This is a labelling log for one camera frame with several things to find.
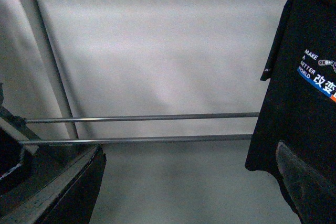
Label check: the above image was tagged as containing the black printed t-shirt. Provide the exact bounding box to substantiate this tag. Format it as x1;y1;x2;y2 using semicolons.
244;0;336;224

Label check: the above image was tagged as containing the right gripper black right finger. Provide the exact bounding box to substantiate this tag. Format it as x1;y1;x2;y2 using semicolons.
276;141;335;223

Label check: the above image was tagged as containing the metal clothes rack frame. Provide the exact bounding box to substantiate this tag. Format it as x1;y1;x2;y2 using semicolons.
1;0;259;146

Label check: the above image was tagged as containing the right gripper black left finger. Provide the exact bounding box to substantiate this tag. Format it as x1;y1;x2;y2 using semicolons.
1;145;106;223

